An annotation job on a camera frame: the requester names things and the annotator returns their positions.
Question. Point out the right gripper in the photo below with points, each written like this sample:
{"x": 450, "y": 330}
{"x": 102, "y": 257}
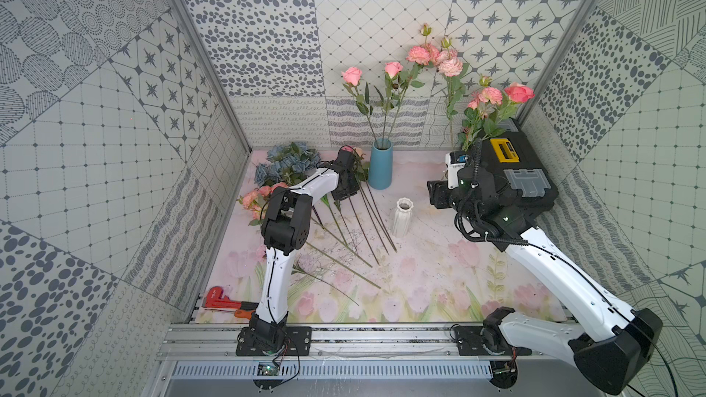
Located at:
{"x": 438, "y": 194}

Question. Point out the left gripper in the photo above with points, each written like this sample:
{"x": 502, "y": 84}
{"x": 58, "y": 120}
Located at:
{"x": 347, "y": 177}

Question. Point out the pink carnation stem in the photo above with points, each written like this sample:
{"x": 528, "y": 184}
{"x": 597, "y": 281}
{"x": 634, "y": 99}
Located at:
{"x": 298, "y": 269}

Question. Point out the large pink rose stem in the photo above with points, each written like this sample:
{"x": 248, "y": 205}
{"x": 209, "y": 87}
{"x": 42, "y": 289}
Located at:
{"x": 513, "y": 96}

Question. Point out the pink peony flower stem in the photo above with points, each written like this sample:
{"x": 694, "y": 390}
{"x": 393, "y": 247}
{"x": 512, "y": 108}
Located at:
{"x": 418, "y": 57}

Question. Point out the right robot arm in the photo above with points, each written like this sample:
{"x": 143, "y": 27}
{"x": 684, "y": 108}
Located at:
{"x": 609, "y": 342}

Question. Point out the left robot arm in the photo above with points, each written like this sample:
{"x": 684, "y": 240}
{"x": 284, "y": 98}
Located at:
{"x": 285, "y": 229}

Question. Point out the blue cylindrical vase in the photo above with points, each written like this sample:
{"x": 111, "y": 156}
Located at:
{"x": 381, "y": 164}

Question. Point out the bunch of artificial flowers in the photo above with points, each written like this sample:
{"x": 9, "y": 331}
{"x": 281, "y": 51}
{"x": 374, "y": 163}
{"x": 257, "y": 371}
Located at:
{"x": 343, "y": 232}

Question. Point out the white ribbed vase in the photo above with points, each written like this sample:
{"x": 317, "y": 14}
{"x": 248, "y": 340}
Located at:
{"x": 402, "y": 217}

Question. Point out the black toolbox yellow latch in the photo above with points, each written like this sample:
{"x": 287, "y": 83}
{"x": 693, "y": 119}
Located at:
{"x": 518, "y": 177}

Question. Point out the red pipe wrench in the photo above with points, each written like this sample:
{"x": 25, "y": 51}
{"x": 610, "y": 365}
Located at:
{"x": 217, "y": 300}

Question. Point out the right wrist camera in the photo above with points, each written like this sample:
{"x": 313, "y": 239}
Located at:
{"x": 455, "y": 161}

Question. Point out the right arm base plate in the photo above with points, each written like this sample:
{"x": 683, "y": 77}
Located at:
{"x": 471, "y": 341}

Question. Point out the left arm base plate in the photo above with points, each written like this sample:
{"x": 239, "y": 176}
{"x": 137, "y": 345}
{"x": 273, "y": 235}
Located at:
{"x": 295, "y": 341}

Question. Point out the aluminium rail frame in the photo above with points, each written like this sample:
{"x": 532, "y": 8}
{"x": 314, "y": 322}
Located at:
{"x": 377, "y": 341}

